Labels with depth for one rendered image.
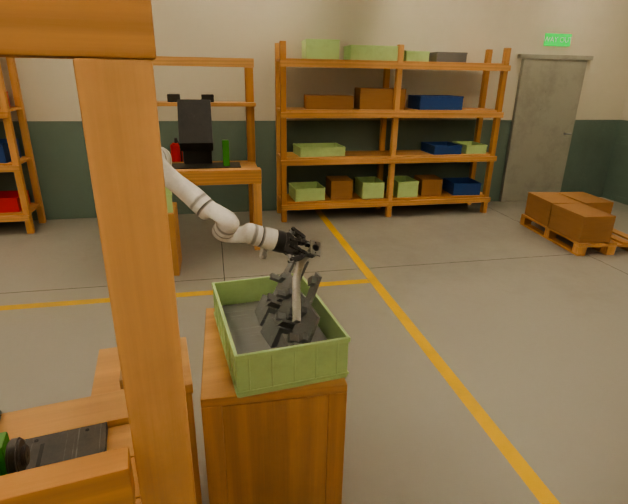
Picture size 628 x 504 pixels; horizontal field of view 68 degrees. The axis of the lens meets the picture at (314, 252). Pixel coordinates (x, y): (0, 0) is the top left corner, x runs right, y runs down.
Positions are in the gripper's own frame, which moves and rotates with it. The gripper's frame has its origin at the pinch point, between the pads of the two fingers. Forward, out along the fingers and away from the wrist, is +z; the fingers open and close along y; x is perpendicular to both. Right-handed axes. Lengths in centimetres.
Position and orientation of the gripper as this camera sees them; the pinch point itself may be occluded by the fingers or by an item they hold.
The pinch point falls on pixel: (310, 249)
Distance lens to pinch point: 163.5
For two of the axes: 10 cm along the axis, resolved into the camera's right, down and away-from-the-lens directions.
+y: 0.1, -8.8, 4.7
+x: -4.8, 4.0, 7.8
